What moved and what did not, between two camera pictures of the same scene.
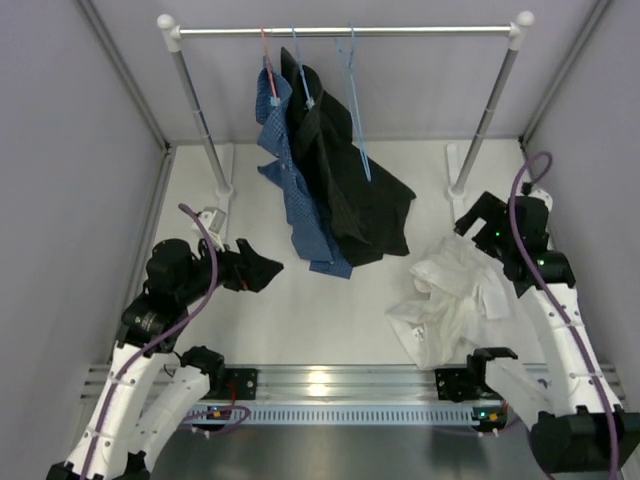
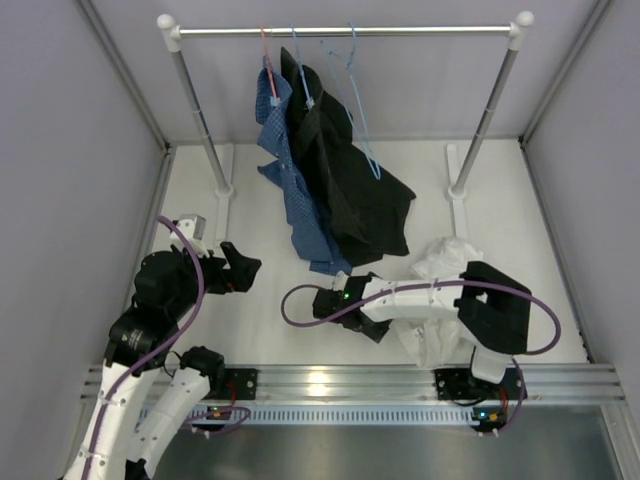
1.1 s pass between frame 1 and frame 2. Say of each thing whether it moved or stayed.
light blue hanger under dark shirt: stayed
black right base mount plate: stayed
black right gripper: moved
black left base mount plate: stayed
